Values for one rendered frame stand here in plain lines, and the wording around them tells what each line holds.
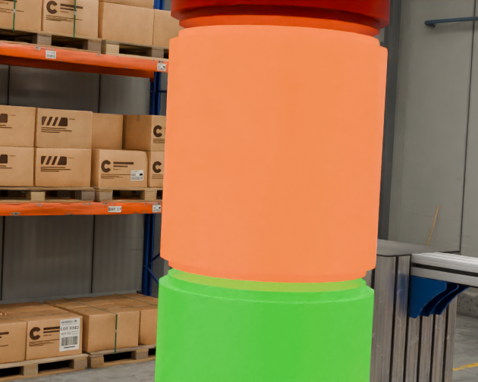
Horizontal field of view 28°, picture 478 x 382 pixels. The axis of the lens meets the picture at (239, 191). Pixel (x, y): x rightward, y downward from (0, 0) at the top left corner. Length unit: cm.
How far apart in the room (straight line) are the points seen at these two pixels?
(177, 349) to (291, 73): 6
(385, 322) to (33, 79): 853
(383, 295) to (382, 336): 8
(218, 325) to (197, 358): 1
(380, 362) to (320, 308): 179
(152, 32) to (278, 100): 935
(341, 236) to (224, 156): 3
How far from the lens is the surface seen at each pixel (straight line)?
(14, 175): 873
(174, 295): 21
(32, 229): 1034
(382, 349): 199
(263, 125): 20
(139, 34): 944
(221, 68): 20
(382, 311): 197
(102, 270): 1087
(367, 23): 21
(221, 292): 20
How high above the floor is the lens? 224
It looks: 3 degrees down
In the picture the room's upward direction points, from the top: 3 degrees clockwise
